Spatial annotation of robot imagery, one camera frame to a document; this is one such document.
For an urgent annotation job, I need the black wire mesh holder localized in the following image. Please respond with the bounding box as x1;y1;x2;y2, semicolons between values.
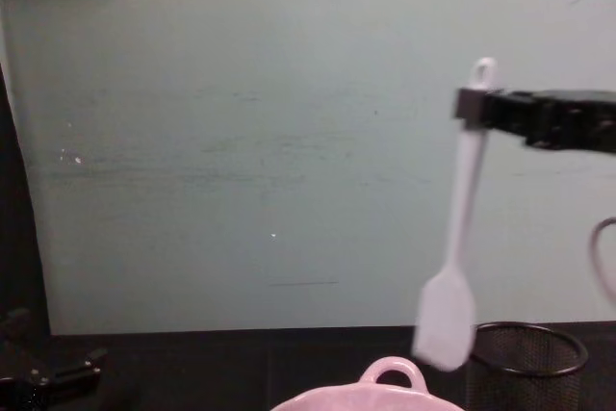
467;321;590;411

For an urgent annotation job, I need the black table cloth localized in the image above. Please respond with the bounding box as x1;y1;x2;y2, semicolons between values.
0;320;616;411

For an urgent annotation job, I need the pink ceramic pot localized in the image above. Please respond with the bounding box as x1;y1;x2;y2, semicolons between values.
269;355;466;411

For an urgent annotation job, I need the white silicone spatula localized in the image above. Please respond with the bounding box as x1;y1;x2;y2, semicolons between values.
412;57;499;373

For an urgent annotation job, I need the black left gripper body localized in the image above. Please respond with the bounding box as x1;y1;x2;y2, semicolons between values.
0;365;66;411

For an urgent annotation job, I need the grey cable loop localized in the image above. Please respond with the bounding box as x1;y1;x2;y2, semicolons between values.
588;217;616;302

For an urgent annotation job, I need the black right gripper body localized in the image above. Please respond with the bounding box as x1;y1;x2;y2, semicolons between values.
526;89;616;158

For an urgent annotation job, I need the black hanging cloth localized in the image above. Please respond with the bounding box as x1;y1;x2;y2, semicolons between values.
0;63;53;336

